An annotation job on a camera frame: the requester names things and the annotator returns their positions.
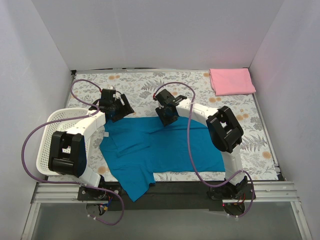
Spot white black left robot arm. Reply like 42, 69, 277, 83
48, 88, 134, 200

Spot white perforated plastic basket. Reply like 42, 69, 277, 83
36, 107, 99, 182

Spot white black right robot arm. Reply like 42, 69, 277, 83
153, 89, 248, 199

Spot aluminium table frame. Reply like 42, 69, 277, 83
29, 71, 312, 240

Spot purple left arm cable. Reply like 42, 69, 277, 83
21, 79, 125, 226

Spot teal blue t shirt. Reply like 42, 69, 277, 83
99, 117, 225, 201

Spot folded pink t shirt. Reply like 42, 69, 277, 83
209, 68, 256, 97

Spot black front mounting rail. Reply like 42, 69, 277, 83
77, 181, 253, 212

